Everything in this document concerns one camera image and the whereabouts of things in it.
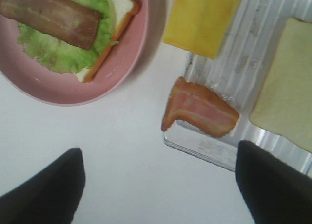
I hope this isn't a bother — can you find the brown bacon strip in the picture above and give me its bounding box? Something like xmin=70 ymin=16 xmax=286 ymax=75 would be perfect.
xmin=0 ymin=0 xmax=100 ymax=50

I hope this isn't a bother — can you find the pink bacon strip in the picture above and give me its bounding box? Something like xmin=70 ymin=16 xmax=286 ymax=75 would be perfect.
xmin=161 ymin=76 xmax=239 ymax=138

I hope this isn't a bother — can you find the yellow cheese slice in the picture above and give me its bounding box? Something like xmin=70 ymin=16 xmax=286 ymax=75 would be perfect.
xmin=162 ymin=0 xmax=241 ymax=59

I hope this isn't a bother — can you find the clear plastic tray right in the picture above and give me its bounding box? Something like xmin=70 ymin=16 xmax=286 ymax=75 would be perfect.
xmin=163 ymin=0 xmax=312 ymax=176

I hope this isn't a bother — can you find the green lettuce leaf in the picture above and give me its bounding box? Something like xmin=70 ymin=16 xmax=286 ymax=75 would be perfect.
xmin=17 ymin=0 xmax=115 ymax=73

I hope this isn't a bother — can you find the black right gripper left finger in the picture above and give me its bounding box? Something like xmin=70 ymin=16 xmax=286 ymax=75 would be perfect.
xmin=0 ymin=148 xmax=86 ymax=224

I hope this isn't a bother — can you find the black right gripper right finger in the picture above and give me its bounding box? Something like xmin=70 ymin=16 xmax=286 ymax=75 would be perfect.
xmin=235 ymin=140 xmax=312 ymax=224

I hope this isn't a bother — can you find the pink round plate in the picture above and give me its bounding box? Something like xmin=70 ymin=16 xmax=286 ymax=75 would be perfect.
xmin=0 ymin=0 xmax=150 ymax=106

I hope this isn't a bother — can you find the bread slice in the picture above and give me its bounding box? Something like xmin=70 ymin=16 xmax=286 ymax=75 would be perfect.
xmin=249 ymin=18 xmax=312 ymax=152
xmin=76 ymin=0 xmax=139 ymax=83

